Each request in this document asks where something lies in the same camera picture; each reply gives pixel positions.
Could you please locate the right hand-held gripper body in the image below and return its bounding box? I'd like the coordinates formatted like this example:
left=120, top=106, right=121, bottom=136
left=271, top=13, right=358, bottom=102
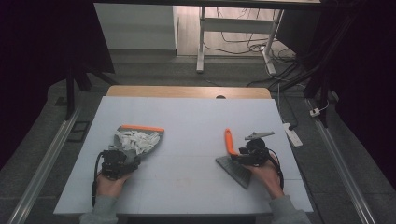
left=244, top=131, right=276, bottom=166

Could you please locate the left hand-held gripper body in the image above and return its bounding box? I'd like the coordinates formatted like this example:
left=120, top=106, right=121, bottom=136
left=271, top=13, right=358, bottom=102
left=100, top=148, right=129, bottom=181

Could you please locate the pile of white paper scraps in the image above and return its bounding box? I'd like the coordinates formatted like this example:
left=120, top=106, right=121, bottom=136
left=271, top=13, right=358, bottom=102
left=114, top=130, right=162, bottom=156

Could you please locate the gray dustpan with orange edge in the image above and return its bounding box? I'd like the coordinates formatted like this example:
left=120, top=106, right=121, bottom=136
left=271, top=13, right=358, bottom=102
left=107, top=124, right=165, bottom=161

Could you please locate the person's left hand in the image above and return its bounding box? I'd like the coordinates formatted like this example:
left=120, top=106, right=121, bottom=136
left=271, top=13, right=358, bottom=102
left=96, top=172, right=133, bottom=198

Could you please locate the person's right hand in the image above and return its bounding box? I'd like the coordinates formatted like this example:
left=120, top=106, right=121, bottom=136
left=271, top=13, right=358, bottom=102
left=243, top=158, right=285, bottom=199

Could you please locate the white power strip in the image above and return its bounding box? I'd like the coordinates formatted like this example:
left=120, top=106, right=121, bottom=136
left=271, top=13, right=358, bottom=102
left=282, top=122, right=304, bottom=148

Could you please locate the small white adapter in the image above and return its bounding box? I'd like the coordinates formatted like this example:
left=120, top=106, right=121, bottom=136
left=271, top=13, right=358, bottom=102
left=309, top=101, right=331, bottom=118

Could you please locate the wooden table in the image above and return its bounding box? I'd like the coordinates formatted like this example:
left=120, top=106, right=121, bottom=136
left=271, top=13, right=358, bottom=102
left=106, top=85, right=273, bottom=100

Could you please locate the black stand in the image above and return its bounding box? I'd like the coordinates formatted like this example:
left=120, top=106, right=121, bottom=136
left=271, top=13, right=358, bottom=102
left=270, top=12, right=359, bottom=129
left=64, top=60, right=120, bottom=121

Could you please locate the dark curtain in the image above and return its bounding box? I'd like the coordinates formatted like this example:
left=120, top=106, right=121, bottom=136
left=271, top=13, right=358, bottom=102
left=276, top=0, right=396, bottom=183
left=0, top=0, right=116, bottom=171

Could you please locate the white cabinet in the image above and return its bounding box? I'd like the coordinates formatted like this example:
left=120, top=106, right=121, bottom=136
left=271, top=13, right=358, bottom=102
left=93, top=3, right=179, bottom=51

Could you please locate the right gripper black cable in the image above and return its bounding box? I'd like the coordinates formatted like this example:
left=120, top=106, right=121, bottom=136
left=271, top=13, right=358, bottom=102
left=267, top=148, right=286, bottom=190

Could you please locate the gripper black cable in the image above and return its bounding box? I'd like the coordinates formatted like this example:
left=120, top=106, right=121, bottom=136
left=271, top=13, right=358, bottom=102
left=267, top=148, right=286, bottom=190
left=91, top=151, right=106, bottom=208

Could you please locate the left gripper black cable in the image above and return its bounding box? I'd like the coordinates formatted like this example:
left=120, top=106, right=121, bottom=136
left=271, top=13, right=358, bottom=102
left=91, top=151, right=106, bottom=208

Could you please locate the black plug with cable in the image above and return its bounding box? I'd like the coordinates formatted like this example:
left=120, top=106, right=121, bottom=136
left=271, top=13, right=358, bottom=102
left=278, top=90, right=297, bottom=131

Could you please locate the black floor frame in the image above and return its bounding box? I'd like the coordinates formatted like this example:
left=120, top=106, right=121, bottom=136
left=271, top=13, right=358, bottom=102
left=66, top=120, right=92, bottom=144

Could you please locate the metal floor rail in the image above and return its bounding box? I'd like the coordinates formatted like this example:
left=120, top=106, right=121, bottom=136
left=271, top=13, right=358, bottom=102
left=7, top=105, right=82, bottom=224
left=306, top=98, right=378, bottom=224

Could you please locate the tangle of black floor cables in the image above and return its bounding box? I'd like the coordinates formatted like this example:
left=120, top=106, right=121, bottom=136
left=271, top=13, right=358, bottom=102
left=204, top=7, right=307, bottom=91

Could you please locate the white desk frame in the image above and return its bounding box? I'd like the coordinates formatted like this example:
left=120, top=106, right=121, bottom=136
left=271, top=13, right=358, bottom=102
left=195, top=6, right=285, bottom=76

